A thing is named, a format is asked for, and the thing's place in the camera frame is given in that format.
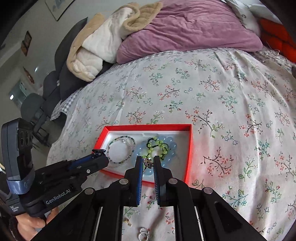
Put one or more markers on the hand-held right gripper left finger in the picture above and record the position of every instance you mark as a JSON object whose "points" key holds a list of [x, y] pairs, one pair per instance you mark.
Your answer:
{"points": [[138, 183]]}

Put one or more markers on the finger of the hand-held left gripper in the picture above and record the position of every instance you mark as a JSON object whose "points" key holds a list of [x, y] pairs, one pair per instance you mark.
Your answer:
{"points": [[94, 165], [86, 158]]}

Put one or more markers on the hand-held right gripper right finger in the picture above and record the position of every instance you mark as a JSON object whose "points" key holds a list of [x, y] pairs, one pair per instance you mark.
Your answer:
{"points": [[156, 183]]}

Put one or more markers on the red cardboard box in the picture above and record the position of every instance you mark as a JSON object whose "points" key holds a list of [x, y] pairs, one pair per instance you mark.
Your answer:
{"points": [[178, 153]]}

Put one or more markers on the person's left hand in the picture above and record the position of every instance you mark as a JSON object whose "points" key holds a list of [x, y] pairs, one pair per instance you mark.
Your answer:
{"points": [[34, 224]]}

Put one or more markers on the gold earring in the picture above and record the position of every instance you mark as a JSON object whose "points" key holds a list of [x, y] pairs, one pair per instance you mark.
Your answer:
{"points": [[127, 221]]}

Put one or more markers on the checked cloth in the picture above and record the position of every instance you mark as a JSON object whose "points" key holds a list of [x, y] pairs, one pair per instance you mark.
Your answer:
{"points": [[60, 107]]}

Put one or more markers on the dark grey chair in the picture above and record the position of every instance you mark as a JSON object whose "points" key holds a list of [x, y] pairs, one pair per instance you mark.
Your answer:
{"points": [[57, 76]]}

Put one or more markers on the beige fleece blanket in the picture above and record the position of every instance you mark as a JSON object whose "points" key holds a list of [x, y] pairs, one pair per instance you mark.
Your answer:
{"points": [[97, 46]]}

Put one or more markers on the purple pillow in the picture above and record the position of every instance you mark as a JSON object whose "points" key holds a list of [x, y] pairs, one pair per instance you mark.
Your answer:
{"points": [[192, 27]]}

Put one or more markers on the white printed cushion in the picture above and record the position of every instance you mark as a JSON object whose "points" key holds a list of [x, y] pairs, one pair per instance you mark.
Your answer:
{"points": [[242, 16]]}

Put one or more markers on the orange plush toy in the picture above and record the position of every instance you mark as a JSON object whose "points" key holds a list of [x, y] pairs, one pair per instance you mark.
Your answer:
{"points": [[276, 34]]}

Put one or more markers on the small wall sign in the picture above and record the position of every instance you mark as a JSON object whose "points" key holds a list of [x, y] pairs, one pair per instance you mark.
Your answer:
{"points": [[29, 74], [26, 43]]}

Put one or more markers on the framed wall picture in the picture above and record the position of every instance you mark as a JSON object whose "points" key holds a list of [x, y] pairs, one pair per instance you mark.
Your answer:
{"points": [[59, 8]]}

